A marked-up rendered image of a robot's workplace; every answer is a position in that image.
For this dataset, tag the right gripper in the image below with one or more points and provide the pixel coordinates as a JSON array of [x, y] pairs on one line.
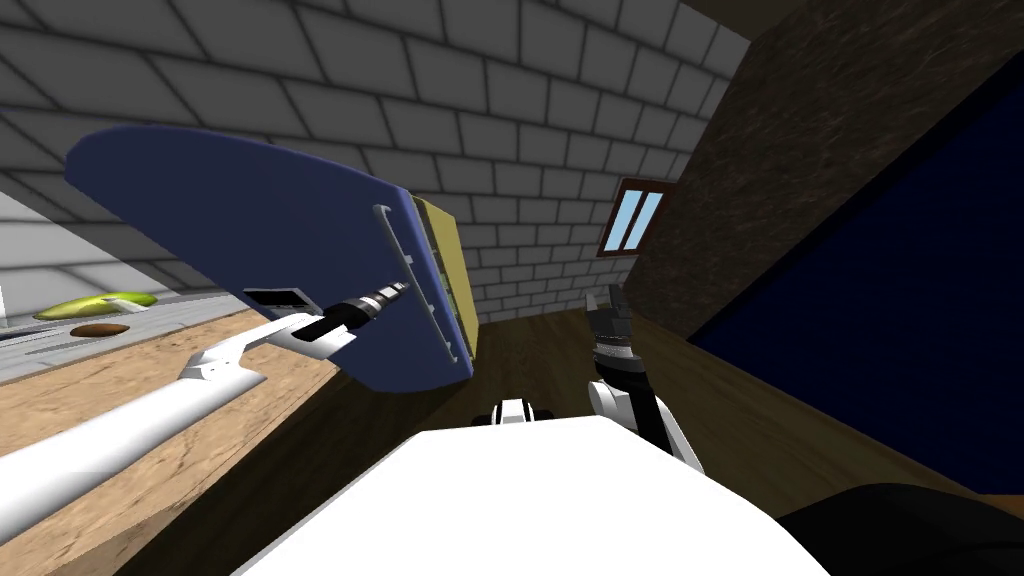
[[613, 326]]

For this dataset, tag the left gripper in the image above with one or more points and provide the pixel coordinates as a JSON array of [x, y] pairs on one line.
[[390, 297]]

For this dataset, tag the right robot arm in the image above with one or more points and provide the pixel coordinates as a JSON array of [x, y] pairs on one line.
[[640, 408]]

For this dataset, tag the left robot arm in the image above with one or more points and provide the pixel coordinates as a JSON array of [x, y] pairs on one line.
[[120, 436]]

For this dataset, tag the yellow cupboard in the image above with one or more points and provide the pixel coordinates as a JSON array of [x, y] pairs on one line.
[[448, 232]]

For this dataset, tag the brown framed window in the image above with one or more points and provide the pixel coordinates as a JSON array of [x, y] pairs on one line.
[[634, 218]]

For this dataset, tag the blue cupboard door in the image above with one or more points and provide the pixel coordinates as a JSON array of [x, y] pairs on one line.
[[240, 216]]

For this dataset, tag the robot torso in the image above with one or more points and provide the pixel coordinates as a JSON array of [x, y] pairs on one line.
[[528, 504]]

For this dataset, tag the dark blue framed panel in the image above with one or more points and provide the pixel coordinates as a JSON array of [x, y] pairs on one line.
[[896, 320]]

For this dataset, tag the brown oval thing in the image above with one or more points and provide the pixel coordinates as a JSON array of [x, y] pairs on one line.
[[99, 330]]

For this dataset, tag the green flat dish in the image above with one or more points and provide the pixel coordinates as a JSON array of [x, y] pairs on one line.
[[84, 307]]

